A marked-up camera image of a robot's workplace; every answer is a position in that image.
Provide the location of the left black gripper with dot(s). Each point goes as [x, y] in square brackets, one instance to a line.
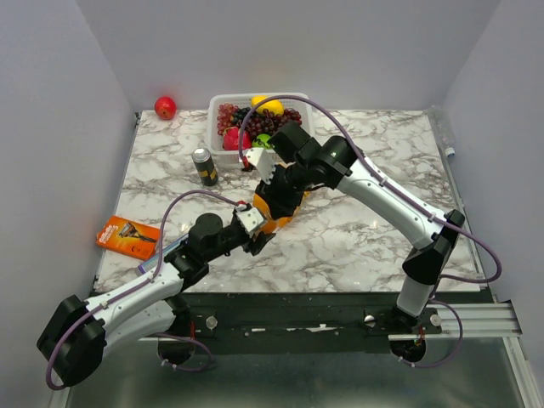
[254, 247]

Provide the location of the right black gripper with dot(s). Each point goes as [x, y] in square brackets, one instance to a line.
[279, 205]

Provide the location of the orange juice bottle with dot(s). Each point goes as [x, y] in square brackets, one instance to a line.
[273, 224]

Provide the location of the clear plastic bottle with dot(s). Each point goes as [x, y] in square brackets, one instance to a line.
[441, 126]

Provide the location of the blue white bottle cap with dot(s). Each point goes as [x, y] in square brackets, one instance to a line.
[450, 152]

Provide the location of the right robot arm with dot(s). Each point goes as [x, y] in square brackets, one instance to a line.
[305, 163]

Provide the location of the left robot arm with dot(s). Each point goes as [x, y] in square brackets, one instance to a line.
[81, 332]

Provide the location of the orange mango gummy bag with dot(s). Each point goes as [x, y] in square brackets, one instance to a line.
[261, 204]

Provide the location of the green lime ball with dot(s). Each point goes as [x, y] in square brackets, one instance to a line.
[262, 141]

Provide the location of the dark red grape bunch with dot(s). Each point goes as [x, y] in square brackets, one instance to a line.
[269, 124]

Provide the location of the red dragon fruit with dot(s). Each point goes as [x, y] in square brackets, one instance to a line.
[234, 139]

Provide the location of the black spray can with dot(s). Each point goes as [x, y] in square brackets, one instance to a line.
[205, 167]

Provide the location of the yellow mango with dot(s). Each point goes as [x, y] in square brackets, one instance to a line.
[274, 107]

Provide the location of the dark purple grape bunch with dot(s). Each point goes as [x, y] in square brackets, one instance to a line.
[239, 115]

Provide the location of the purple candy package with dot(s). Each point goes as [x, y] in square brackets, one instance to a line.
[152, 262]

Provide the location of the orange razor box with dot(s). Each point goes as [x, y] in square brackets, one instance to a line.
[128, 238]

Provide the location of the red apple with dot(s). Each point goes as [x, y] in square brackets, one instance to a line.
[165, 108]

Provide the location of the black base frame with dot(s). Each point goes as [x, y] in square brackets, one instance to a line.
[295, 323]

